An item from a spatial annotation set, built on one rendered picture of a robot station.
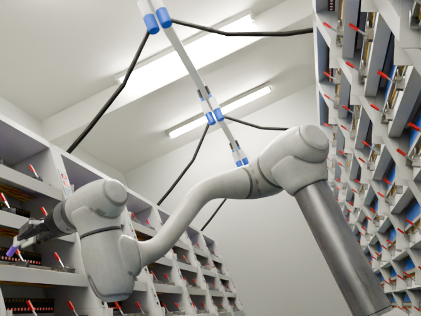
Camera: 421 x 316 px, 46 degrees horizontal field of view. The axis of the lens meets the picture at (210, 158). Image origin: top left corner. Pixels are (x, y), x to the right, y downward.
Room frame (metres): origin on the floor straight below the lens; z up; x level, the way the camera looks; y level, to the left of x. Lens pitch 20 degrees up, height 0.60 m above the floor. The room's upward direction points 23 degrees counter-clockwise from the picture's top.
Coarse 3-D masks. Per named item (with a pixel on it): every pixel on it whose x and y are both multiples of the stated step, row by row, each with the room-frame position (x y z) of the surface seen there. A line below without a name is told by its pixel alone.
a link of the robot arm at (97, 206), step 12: (96, 180) 1.12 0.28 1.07; (108, 180) 1.10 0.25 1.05; (84, 192) 1.10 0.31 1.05; (96, 192) 1.08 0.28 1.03; (108, 192) 1.09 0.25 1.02; (120, 192) 1.11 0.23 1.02; (72, 204) 1.12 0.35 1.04; (84, 204) 1.10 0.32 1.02; (96, 204) 1.09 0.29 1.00; (108, 204) 1.09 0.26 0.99; (120, 204) 1.11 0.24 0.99; (72, 216) 1.13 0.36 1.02; (84, 216) 1.11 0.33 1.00; (96, 216) 1.11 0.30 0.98; (108, 216) 1.12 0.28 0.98; (120, 216) 1.17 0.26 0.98; (84, 228) 1.12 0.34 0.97; (96, 228) 1.11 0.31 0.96; (108, 228) 1.13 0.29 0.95; (120, 228) 1.17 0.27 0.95
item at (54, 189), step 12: (0, 168) 1.54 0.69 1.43; (0, 180) 1.70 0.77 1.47; (12, 180) 1.61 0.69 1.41; (24, 180) 1.69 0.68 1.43; (36, 180) 1.77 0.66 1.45; (60, 180) 1.97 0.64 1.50; (0, 192) 1.78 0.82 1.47; (12, 192) 1.82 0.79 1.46; (24, 192) 1.92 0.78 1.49; (36, 192) 1.93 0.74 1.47; (48, 192) 1.86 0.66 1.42; (60, 192) 1.95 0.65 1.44
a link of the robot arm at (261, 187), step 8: (256, 160) 1.42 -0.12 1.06; (248, 168) 1.43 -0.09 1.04; (256, 168) 1.42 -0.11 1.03; (256, 176) 1.42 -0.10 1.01; (264, 176) 1.41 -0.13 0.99; (256, 184) 1.43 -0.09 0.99; (264, 184) 1.43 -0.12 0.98; (272, 184) 1.42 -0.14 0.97; (256, 192) 1.45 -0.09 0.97; (264, 192) 1.46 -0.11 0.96; (272, 192) 1.47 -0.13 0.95
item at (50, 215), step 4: (52, 212) 1.20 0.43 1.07; (48, 216) 1.20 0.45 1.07; (52, 216) 1.19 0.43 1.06; (40, 220) 1.22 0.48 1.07; (44, 220) 1.21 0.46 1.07; (48, 220) 1.20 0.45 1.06; (52, 220) 1.19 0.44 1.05; (40, 224) 1.22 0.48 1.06; (44, 224) 1.22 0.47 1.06; (48, 224) 1.21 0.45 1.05; (52, 224) 1.20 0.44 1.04; (40, 228) 1.24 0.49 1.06; (44, 228) 1.24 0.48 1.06; (52, 228) 1.21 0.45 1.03; (56, 228) 1.20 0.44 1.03; (52, 232) 1.22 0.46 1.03; (56, 232) 1.22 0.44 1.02; (60, 232) 1.22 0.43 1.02
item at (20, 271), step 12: (0, 252) 1.68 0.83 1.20; (24, 252) 1.83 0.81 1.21; (0, 264) 1.50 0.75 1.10; (12, 264) 1.55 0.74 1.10; (24, 264) 1.54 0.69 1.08; (36, 264) 1.92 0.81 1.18; (60, 264) 1.81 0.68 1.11; (72, 264) 1.97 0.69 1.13; (0, 276) 1.40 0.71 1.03; (12, 276) 1.46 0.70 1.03; (24, 276) 1.52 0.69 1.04; (36, 276) 1.59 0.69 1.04; (48, 276) 1.67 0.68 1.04; (60, 276) 1.75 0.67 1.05; (72, 276) 1.84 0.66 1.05; (84, 276) 1.93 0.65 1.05
